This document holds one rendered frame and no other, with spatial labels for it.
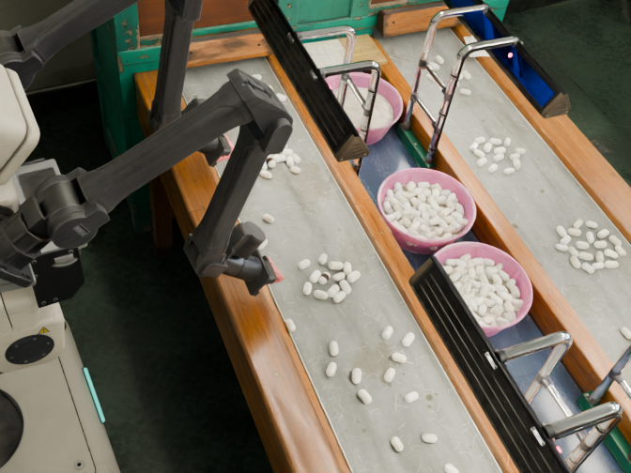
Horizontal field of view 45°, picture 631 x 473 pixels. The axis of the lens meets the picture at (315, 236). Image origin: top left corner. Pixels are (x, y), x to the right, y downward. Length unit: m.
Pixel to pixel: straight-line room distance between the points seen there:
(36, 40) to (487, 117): 1.38
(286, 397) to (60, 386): 0.81
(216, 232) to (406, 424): 0.59
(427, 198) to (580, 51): 2.31
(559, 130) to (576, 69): 1.72
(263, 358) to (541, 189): 0.99
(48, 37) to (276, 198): 0.74
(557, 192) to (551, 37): 2.14
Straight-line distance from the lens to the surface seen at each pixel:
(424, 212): 2.07
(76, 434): 2.19
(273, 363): 1.70
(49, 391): 2.26
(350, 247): 1.95
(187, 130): 1.28
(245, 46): 2.38
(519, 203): 2.20
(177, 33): 1.71
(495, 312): 1.92
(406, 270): 1.90
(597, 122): 3.86
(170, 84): 1.79
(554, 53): 4.22
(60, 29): 1.62
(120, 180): 1.29
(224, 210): 1.47
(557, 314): 1.95
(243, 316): 1.76
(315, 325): 1.79
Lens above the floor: 2.22
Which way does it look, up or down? 49 degrees down
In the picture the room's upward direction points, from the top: 10 degrees clockwise
